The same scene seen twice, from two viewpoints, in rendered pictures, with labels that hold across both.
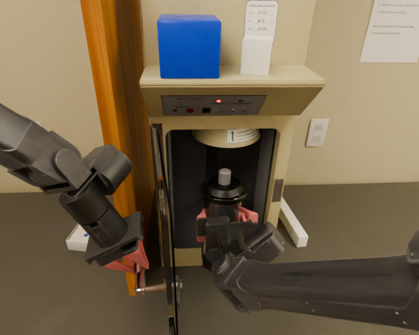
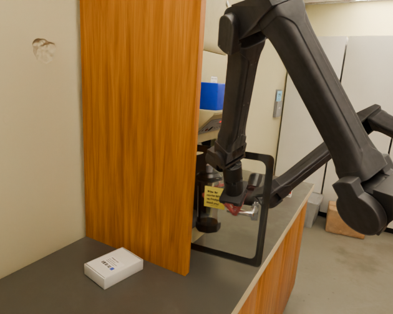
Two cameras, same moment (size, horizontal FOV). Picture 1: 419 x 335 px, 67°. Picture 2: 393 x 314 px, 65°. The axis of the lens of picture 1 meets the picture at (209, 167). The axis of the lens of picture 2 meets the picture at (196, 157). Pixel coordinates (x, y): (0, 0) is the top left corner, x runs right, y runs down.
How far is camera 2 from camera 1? 98 cm
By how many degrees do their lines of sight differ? 54
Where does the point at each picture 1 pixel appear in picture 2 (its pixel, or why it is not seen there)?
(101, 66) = (197, 106)
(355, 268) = (321, 147)
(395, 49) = not seen: hidden behind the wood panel
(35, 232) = (52, 303)
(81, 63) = (35, 127)
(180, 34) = (222, 89)
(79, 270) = (135, 290)
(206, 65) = not seen: hidden behind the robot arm
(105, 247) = (241, 194)
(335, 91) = not seen: hidden behind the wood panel
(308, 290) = (315, 160)
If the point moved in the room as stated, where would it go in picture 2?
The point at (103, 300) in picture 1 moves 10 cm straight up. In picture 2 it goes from (176, 286) to (178, 260)
